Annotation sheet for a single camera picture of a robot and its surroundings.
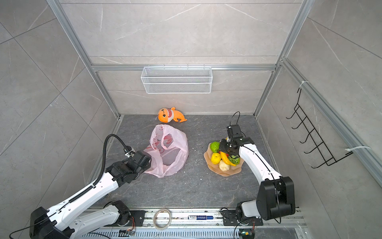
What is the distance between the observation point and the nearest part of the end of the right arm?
60cm

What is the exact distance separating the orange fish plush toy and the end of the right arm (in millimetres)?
490

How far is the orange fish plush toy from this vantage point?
1.12m
